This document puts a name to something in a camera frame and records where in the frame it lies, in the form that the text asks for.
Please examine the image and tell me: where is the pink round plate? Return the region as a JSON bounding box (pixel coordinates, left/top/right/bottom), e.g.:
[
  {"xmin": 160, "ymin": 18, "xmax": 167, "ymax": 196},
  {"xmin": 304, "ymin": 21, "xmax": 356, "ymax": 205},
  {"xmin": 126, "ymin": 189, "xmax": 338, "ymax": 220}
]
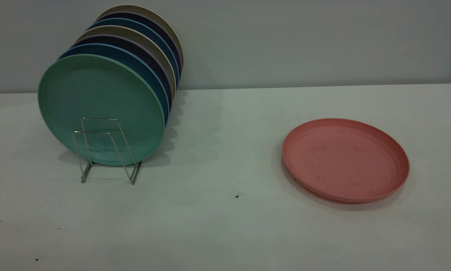
[{"xmin": 282, "ymin": 118, "xmax": 410, "ymax": 204}]

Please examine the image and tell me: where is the dark purple round plate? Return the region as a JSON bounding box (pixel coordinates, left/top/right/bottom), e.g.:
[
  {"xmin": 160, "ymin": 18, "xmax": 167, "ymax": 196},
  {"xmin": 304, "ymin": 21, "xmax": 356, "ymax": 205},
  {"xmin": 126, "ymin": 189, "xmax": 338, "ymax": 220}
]
[
  {"xmin": 96, "ymin": 12, "xmax": 182, "ymax": 76},
  {"xmin": 72, "ymin": 35, "xmax": 173, "ymax": 110}
]

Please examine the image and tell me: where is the blue round plate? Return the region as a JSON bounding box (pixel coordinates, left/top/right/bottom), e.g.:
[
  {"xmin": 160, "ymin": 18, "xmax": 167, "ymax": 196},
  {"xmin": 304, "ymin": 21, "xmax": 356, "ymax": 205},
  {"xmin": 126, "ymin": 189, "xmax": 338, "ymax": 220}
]
[
  {"xmin": 58, "ymin": 43, "xmax": 170, "ymax": 125},
  {"xmin": 88, "ymin": 18, "xmax": 180, "ymax": 87}
]

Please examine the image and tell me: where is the green round plate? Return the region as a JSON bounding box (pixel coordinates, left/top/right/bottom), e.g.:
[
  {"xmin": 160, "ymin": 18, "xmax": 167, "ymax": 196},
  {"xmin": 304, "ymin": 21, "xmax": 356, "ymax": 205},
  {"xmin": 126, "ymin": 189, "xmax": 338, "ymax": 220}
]
[{"xmin": 38, "ymin": 54, "xmax": 166, "ymax": 166}]

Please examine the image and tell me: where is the beige round plate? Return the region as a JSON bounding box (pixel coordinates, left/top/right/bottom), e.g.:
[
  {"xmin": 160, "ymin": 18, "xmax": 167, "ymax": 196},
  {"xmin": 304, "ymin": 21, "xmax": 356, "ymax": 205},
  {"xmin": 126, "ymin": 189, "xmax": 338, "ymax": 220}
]
[
  {"xmin": 97, "ymin": 5, "xmax": 184, "ymax": 74},
  {"xmin": 76, "ymin": 25, "xmax": 177, "ymax": 100}
]

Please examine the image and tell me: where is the metal wire plate rack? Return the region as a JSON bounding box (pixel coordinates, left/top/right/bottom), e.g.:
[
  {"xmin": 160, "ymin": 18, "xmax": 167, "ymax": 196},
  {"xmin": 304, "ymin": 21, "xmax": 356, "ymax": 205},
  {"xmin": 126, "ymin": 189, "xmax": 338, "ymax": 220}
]
[{"xmin": 72, "ymin": 117, "xmax": 142, "ymax": 185}]

